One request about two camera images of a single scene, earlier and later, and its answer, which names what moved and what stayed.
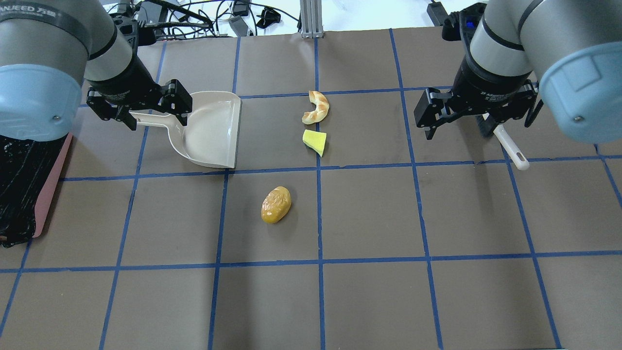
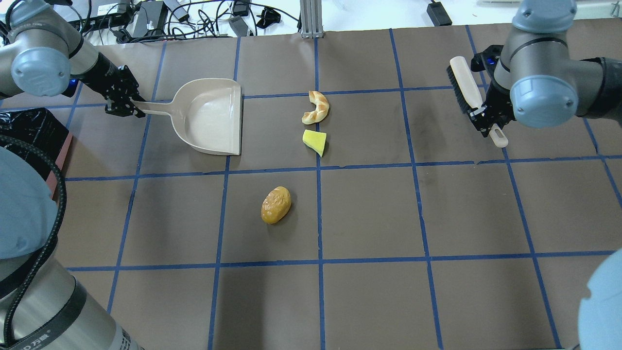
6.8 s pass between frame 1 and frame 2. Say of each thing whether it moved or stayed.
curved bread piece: stayed
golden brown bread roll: stayed
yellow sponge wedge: stayed
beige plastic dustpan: moved
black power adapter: stayed
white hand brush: moved
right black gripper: moved
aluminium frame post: stayed
